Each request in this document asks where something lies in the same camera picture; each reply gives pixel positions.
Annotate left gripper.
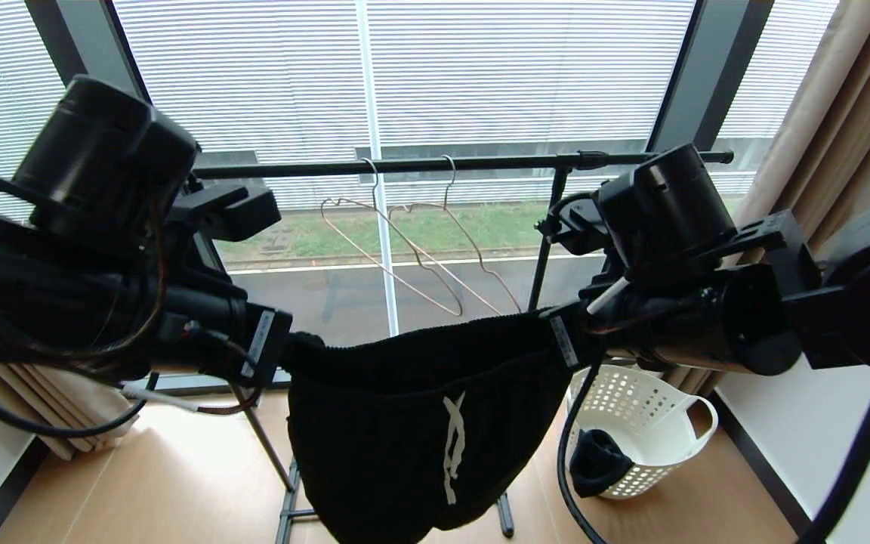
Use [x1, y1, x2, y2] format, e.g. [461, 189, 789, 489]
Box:
[0, 215, 294, 388]

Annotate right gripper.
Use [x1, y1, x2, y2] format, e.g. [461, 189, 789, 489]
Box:
[541, 264, 803, 376]

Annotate black shorts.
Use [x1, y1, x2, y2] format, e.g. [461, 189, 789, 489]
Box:
[284, 310, 576, 544]

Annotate white laundry basket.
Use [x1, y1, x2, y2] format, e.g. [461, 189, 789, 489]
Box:
[563, 364, 719, 501]

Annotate pink clothes hanger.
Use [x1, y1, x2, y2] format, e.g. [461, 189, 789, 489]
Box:
[390, 155, 524, 317]
[320, 157, 464, 318]

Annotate black clothes rack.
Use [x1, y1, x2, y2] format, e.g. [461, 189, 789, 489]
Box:
[193, 150, 736, 544]

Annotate beige curtain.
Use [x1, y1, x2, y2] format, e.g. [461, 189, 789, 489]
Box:
[662, 0, 870, 394]
[0, 363, 141, 462]

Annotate black garment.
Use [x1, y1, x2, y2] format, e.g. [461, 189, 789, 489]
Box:
[569, 428, 634, 498]

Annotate window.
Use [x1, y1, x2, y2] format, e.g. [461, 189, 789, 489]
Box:
[0, 0, 840, 395]

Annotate black cable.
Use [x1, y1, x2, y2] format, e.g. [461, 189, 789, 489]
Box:
[556, 317, 870, 544]
[0, 370, 150, 440]

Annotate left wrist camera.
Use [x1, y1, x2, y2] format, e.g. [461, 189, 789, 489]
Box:
[167, 185, 282, 244]

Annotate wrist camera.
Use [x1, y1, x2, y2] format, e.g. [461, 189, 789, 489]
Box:
[537, 193, 619, 255]
[167, 185, 282, 244]

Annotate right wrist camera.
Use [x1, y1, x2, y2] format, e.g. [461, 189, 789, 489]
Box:
[537, 193, 619, 255]

